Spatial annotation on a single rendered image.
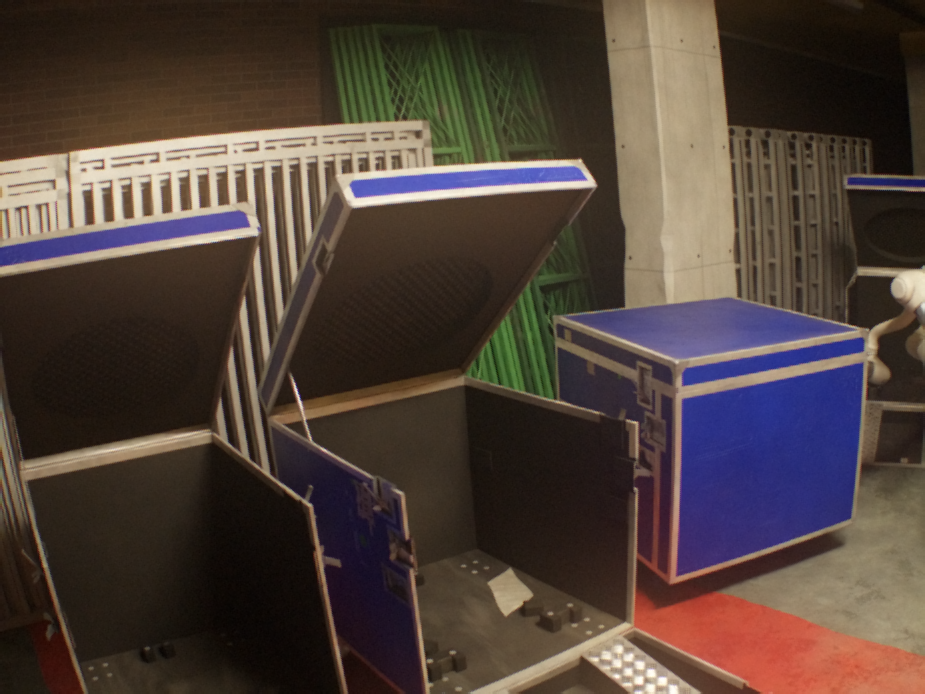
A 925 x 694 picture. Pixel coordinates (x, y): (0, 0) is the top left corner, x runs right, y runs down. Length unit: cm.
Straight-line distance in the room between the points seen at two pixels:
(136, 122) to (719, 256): 349
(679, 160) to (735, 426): 176
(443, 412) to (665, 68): 219
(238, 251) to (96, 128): 279
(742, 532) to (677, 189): 193
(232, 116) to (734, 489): 361
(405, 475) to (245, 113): 272
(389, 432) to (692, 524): 124
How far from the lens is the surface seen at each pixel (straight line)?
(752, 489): 345
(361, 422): 330
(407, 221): 250
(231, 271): 239
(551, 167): 272
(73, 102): 498
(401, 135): 451
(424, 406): 343
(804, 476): 362
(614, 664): 291
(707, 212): 476
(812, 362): 348
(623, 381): 349
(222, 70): 528
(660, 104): 448
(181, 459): 302
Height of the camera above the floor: 177
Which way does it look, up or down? 11 degrees down
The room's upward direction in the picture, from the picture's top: 4 degrees counter-clockwise
